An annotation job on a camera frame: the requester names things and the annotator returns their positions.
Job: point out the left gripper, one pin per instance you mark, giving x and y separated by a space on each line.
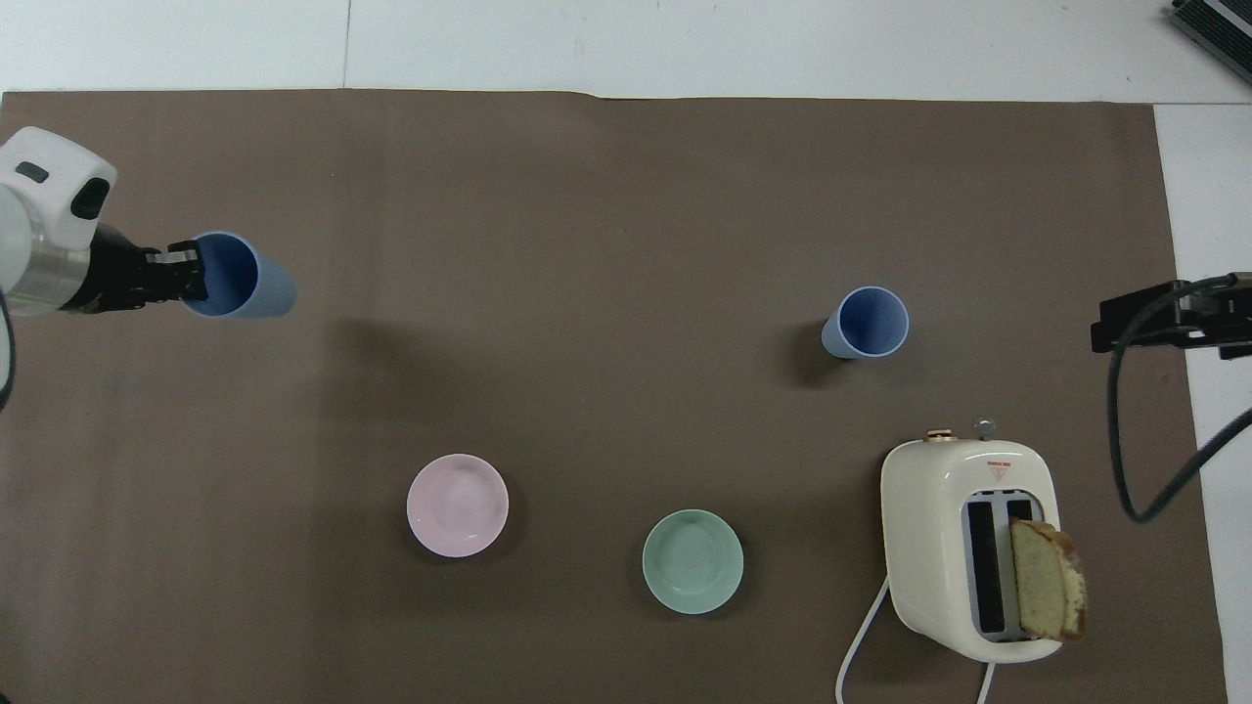
115 274

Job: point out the blue ribbed cup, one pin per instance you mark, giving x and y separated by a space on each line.
256 284
871 321

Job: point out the pink plate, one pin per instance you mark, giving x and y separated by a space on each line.
457 506

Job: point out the green plate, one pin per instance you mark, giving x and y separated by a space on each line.
693 562

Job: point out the cream white toaster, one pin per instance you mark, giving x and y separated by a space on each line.
929 538

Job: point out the bread slice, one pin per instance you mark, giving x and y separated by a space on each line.
1051 587

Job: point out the grey ribbed box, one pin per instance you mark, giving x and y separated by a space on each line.
1218 22

